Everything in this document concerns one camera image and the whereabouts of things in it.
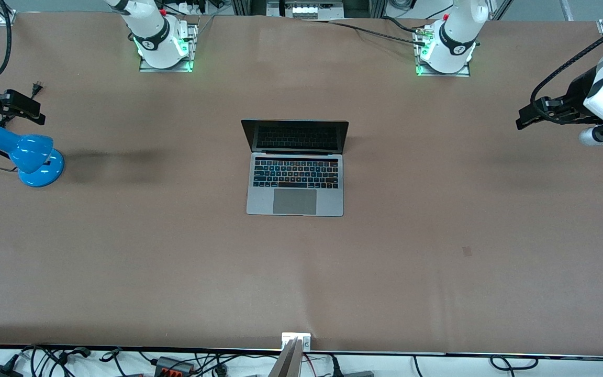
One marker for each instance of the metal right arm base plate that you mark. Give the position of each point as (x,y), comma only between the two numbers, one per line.
(165,69)

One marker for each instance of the grey laptop computer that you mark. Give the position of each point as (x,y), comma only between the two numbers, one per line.
(293,201)

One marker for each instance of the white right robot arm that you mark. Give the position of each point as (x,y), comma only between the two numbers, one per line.
(149,31)

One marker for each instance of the white power strip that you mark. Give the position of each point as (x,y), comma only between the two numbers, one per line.
(189,6)

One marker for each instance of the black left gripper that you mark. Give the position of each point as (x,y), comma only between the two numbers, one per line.
(573,96)

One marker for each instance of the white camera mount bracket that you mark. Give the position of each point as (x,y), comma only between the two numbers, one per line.
(304,340)

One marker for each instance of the black power adapter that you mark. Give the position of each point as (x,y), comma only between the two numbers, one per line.
(0,372)

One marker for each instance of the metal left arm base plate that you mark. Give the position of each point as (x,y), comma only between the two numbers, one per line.
(443,75)

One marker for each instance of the aluminium camera mount bar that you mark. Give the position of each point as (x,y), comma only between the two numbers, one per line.
(288,361)

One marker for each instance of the grey control box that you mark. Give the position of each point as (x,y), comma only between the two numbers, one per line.
(304,10)

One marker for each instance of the black power plug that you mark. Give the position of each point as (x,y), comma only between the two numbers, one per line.
(336,369)

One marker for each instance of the orange black connector box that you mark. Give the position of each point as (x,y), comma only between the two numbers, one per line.
(173,365)

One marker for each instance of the black aluminium frame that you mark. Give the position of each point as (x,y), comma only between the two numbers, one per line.
(249,6)

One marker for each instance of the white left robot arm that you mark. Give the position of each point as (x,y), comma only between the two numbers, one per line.
(456,36)

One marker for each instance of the blue desk lamp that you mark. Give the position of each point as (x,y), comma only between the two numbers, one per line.
(32,152)

